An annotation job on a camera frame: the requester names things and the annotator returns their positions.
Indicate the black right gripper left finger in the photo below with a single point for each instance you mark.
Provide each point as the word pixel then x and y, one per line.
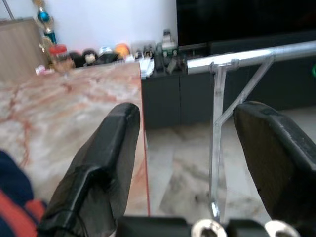
pixel 103 160

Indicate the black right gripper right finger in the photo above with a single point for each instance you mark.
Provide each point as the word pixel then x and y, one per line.
pixel 276 160

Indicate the navy garment with red stripe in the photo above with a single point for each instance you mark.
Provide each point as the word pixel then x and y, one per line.
pixel 12 177

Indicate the green plastic hanger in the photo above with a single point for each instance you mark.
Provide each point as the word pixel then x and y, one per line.
pixel 314 70

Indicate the black TV console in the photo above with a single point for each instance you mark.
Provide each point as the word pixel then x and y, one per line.
pixel 177 98

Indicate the black plush toy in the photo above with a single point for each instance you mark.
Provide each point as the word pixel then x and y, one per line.
pixel 90 58
pixel 75 59

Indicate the silver metal clothes rack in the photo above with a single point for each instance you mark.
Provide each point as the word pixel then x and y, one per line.
pixel 247 58

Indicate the pink tissue pack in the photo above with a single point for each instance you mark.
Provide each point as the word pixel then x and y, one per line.
pixel 43 70

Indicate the white and blue ball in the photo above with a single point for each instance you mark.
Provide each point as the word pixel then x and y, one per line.
pixel 106 50

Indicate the jar with red lid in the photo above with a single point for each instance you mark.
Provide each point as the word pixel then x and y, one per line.
pixel 58 59

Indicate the orange ball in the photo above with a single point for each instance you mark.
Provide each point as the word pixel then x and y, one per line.
pixel 122 49

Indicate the white bottle green label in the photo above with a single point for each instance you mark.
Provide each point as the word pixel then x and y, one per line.
pixel 169 42

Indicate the black television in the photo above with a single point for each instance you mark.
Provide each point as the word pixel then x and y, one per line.
pixel 247 19

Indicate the light wooden cabinet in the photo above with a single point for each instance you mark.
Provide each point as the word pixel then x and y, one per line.
pixel 17 44

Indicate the gold and blue trophy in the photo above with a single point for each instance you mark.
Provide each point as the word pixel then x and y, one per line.
pixel 44 16

